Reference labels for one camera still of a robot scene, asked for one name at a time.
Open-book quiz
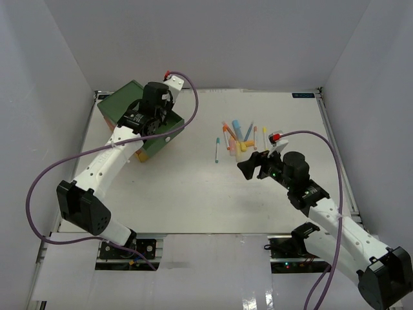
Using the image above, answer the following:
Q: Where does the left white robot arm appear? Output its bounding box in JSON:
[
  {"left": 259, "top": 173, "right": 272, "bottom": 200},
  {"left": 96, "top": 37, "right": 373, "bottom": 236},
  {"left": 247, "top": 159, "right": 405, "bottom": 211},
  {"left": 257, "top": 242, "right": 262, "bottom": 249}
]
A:
[{"left": 57, "top": 76, "right": 184, "bottom": 258}]

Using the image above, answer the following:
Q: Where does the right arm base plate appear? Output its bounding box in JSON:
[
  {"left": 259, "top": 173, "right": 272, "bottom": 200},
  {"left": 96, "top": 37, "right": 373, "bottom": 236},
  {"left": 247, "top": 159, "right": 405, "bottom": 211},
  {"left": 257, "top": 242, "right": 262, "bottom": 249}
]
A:
[{"left": 264, "top": 236, "right": 330, "bottom": 274}]

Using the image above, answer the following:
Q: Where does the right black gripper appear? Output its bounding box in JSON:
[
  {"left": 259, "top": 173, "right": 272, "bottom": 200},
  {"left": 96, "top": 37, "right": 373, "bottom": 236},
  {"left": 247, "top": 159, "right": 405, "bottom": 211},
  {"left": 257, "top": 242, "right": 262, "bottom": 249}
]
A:
[{"left": 237, "top": 145, "right": 294, "bottom": 191}]

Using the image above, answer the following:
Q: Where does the blue highlighter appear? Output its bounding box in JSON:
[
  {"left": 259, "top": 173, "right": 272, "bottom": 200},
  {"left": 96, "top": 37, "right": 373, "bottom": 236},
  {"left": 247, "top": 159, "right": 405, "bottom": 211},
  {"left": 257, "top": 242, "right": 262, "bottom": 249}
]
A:
[{"left": 232, "top": 119, "right": 244, "bottom": 141}]

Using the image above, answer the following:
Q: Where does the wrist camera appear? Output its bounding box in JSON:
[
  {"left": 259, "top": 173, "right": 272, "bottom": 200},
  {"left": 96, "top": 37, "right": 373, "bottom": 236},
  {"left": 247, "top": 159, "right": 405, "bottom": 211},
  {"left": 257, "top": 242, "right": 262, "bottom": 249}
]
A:
[
  {"left": 163, "top": 71, "right": 184, "bottom": 97},
  {"left": 268, "top": 131, "right": 288, "bottom": 158}
]

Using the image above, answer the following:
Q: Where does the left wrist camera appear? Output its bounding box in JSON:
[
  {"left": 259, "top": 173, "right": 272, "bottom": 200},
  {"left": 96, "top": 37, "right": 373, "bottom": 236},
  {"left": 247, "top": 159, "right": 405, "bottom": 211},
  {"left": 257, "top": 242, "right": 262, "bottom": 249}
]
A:
[{"left": 163, "top": 71, "right": 184, "bottom": 97}]

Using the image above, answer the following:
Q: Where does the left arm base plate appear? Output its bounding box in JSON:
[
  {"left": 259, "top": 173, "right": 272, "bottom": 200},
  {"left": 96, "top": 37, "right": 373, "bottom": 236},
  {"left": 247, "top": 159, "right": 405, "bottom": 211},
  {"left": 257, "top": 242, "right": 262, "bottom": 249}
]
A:
[{"left": 98, "top": 238, "right": 158, "bottom": 261}]

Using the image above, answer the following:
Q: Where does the salmon cap marker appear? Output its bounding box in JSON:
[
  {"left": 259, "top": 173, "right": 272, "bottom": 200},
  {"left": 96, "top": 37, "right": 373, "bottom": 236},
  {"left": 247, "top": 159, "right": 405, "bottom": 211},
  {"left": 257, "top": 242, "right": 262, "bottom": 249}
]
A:
[{"left": 253, "top": 126, "right": 257, "bottom": 150}]

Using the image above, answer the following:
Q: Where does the teal cap marker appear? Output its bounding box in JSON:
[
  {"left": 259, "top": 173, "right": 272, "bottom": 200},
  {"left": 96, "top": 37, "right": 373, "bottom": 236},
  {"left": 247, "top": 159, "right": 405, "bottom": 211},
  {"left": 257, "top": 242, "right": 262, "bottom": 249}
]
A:
[{"left": 214, "top": 138, "right": 220, "bottom": 163}]

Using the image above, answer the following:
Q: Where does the orange cap marker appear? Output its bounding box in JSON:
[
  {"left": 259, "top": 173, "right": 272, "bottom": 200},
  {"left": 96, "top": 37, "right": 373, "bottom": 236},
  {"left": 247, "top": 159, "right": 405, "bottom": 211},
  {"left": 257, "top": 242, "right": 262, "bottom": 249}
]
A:
[{"left": 223, "top": 125, "right": 230, "bottom": 150}]

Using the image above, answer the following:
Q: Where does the brown orange pen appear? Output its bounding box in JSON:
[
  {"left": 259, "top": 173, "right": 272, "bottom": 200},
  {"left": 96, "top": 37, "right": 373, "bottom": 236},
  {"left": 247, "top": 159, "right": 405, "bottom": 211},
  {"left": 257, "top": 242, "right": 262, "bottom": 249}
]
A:
[{"left": 222, "top": 121, "right": 238, "bottom": 141}]

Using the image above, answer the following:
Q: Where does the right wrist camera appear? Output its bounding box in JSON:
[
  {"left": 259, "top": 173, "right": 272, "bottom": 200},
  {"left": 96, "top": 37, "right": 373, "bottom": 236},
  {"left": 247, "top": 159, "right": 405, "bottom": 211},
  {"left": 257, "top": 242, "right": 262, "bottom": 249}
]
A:
[{"left": 268, "top": 131, "right": 288, "bottom": 158}]

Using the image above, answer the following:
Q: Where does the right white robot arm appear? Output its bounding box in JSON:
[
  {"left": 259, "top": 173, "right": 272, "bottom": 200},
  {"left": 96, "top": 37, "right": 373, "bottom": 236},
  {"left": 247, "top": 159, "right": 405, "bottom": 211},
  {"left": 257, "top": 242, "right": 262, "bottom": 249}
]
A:
[{"left": 237, "top": 151, "right": 412, "bottom": 309}]

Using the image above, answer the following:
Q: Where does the pale yellow highlighter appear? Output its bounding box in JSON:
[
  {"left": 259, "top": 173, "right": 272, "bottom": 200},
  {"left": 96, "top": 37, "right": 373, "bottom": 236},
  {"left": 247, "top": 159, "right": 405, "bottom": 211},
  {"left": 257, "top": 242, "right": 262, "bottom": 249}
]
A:
[{"left": 235, "top": 141, "right": 242, "bottom": 162}]

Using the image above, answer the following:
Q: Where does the green drawer storage box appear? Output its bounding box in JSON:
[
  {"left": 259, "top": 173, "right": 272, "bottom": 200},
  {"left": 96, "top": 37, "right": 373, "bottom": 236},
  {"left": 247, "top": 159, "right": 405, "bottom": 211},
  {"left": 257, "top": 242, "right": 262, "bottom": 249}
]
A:
[{"left": 97, "top": 76, "right": 185, "bottom": 163}]

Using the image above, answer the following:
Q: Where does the blue corner label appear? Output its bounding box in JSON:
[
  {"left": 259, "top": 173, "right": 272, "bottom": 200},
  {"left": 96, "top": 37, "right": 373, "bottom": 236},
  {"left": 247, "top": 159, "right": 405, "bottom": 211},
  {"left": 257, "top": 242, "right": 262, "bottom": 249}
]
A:
[{"left": 292, "top": 92, "right": 315, "bottom": 99}]

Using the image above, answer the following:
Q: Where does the blue pen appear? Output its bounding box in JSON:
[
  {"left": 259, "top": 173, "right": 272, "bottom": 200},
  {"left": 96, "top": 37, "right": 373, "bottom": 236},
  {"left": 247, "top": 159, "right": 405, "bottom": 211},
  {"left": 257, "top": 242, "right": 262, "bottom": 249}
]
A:
[{"left": 244, "top": 121, "right": 254, "bottom": 142}]

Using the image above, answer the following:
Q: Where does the yellow cap marker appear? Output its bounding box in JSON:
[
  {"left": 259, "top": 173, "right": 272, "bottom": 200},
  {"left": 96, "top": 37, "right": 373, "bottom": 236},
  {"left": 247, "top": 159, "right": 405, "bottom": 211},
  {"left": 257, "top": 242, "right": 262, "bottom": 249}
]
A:
[{"left": 262, "top": 127, "right": 268, "bottom": 150}]

